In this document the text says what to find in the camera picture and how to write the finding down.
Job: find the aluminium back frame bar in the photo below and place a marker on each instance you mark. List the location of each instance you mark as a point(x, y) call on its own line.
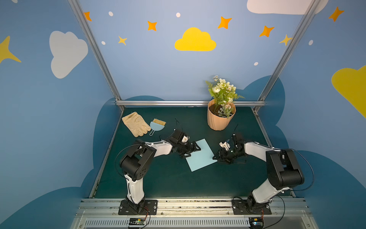
point(181, 103)

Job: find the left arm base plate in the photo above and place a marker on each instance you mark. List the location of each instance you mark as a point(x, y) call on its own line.
point(127, 207)

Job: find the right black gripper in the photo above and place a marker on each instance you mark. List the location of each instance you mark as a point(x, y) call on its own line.
point(226, 154)

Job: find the artificial white flower plant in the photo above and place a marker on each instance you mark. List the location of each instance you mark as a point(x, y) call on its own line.
point(223, 94)

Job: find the terracotta flower pot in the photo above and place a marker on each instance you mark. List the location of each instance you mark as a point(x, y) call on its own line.
point(215, 122)

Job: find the left aluminium frame post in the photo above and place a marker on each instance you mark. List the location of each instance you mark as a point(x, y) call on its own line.
point(83, 22)

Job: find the left controller board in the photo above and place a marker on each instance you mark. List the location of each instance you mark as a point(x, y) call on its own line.
point(136, 222)

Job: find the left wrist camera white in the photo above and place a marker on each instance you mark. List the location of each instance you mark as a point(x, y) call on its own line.
point(185, 139)

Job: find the small blue hand brush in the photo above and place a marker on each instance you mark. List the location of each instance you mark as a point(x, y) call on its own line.
point(156, 125)

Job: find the beige work glove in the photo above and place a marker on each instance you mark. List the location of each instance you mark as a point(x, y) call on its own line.
point(136, 124)

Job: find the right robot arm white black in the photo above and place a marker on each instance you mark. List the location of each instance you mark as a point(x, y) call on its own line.
point(282, 167)

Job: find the right controller board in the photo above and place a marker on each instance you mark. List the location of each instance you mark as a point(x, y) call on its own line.
point(256, 223)

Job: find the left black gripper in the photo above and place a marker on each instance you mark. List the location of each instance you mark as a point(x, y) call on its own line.
point(187, 147)

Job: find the right aluminium frame post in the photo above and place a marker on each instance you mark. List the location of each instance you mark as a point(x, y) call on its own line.
point(298, 34)

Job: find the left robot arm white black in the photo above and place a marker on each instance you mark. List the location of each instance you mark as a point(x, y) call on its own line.
point(136, 163)

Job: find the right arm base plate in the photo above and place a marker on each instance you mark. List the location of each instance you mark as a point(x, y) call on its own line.
point(249, 207)

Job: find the aluminium front rail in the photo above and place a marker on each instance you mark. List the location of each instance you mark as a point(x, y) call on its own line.
point(193, 213)

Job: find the controller board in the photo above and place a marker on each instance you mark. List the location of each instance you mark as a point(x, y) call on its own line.
point(256, 223)
point(136, 222)

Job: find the light blue square paper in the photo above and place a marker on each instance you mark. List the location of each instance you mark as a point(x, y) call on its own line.
point(201, 158)

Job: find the aluminium frame post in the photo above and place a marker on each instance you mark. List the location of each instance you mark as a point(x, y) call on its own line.
point(298, 34)
point(83, 22)

